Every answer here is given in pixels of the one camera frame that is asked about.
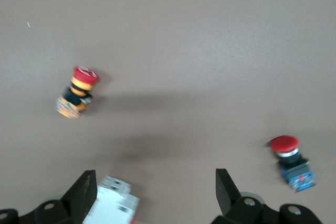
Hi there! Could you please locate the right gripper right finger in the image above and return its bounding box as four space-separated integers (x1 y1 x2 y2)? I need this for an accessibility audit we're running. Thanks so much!
211 168 323 224

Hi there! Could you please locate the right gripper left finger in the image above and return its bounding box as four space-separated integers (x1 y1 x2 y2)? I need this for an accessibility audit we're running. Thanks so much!
0 170 98 224

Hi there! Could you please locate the white circuit breaker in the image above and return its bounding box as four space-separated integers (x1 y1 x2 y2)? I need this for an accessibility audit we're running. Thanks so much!
81 174 140 224

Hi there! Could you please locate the red mushroom button blue base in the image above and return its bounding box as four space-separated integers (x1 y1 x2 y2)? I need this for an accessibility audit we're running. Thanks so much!
269 135 318 193

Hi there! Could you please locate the red yellow emergency stop button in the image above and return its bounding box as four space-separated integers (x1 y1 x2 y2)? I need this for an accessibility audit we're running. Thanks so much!
56 66 101 120

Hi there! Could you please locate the brown table cover sheet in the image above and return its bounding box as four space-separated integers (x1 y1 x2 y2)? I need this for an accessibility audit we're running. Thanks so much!
0 0 336 224

